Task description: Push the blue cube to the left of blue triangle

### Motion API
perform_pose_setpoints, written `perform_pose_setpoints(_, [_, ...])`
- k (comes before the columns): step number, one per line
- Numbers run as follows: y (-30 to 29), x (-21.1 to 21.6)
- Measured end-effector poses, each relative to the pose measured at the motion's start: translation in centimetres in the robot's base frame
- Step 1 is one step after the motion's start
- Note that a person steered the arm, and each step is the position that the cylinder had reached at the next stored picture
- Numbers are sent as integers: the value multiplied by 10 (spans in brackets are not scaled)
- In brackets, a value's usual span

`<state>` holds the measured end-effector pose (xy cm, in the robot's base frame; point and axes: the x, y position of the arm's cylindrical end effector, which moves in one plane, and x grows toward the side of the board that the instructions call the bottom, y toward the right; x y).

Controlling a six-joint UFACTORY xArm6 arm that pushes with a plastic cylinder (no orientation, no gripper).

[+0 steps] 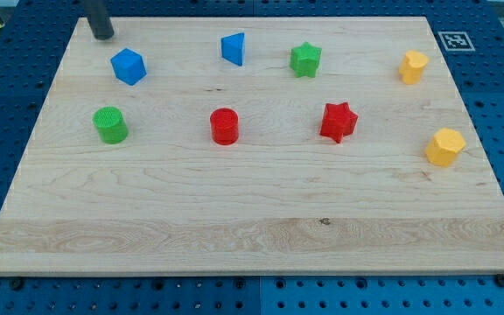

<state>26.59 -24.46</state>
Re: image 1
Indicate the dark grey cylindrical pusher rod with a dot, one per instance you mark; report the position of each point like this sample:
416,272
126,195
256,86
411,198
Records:
98,18

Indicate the blue cube block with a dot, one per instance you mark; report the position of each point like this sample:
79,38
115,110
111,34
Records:
128,66

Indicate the blue triangle block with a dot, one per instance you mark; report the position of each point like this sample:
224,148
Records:
233,48

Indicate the green cylinder block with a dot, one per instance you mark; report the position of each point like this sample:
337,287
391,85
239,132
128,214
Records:
110,125

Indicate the light wooden board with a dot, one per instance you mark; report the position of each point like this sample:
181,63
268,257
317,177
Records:
282,200

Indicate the red cylinder block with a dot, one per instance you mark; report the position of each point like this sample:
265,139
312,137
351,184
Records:
224,124

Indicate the green star block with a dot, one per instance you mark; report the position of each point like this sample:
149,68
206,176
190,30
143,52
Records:
304,60

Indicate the red star block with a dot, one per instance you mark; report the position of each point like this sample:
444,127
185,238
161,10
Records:
338,121

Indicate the white fiducial marker tag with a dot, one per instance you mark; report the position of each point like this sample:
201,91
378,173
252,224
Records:
456,41

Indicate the yellow hexagon block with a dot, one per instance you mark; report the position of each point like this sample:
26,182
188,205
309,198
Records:
444,147

